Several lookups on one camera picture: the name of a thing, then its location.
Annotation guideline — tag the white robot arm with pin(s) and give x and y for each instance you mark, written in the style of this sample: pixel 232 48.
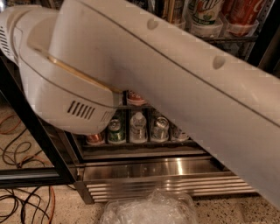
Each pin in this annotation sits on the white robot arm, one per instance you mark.
pixel 75 63

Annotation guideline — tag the water bottle bottom shelf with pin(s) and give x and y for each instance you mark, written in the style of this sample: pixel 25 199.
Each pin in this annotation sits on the water bottle bottom shelf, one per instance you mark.
pixel 137 128

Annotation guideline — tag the red coca cola can front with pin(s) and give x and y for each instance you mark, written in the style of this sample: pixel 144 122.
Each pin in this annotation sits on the red coca cola can front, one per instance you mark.
pixel 135 99

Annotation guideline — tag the red coca cola can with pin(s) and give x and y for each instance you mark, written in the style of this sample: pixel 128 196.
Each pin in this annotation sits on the red coca cola can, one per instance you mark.
pixel 135 99
pixel 241 15

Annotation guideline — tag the silver can bottom shelf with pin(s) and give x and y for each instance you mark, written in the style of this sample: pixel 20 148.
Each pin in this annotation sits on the silver can bottom shelf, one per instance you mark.
pixel 159 129

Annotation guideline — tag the green can bottom shelf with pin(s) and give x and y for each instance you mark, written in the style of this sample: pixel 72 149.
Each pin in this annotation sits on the green can bottom shelf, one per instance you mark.
pixel 115 131

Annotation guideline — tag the brown drink bottle bottom shelf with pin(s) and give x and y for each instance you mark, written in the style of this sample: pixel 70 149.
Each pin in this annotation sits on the brown drink bottle bottom shelf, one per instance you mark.
pixel 178 134

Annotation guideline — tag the red can bottom shelf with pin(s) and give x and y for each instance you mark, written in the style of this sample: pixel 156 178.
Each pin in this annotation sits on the red can bottom shelf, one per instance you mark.
pixel 95 139

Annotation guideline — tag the brown gold can top shelf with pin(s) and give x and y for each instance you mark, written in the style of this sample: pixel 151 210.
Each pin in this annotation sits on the brown gold can top shelf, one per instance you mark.
pixel 170 10

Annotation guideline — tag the white green can top shelf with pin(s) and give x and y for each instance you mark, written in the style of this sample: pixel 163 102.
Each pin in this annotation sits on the white green can top shelf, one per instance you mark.
pixel 205 12

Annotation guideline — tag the open glass fridge door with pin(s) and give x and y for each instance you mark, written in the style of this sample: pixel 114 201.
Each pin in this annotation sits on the open glass fridge door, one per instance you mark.
pixel 30 149

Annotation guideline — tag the red coca cola can top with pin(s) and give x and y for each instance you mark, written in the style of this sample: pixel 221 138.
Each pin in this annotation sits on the red coca cola can top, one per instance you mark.
pixel 241 15

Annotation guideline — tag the clear plastic bag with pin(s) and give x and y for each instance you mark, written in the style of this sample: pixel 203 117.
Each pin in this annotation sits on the clear plastic bag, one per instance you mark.
pixel 159 207

